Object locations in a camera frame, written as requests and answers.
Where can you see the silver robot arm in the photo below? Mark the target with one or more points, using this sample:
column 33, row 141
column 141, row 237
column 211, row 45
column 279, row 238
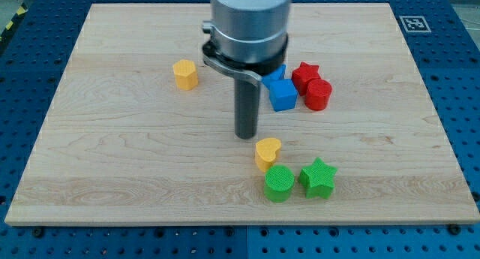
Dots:
column 248, row 38

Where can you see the yellow heart block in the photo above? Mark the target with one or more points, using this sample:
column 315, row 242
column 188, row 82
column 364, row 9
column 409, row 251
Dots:
column 266, row 153

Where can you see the yellow hexagon block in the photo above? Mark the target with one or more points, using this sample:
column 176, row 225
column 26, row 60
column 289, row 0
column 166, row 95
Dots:
column 185, row 73

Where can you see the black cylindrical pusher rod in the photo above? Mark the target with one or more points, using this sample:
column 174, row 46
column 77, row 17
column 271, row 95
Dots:
column 247, row 101

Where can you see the blue cube block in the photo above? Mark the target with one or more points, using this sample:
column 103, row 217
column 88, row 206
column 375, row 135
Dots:
column 282, row 95

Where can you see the blue triangle block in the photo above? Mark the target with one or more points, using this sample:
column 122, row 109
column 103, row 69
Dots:
column 275, row 75

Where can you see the green cylinder block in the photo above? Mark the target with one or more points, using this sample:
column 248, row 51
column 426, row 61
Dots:
column 279, row 182

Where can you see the red star block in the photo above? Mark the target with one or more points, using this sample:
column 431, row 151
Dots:
column 302, row 75

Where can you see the red cylinder block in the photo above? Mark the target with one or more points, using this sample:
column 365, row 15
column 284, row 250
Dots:
column 318, row 94

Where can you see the green star block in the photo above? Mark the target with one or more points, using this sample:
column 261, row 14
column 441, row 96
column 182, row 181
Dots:
column 318, row 179

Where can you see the wooden board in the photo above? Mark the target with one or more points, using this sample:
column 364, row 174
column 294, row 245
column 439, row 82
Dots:
column 122, row 145

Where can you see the white fiducial marker tag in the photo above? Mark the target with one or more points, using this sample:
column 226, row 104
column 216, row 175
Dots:
column 415, row 24

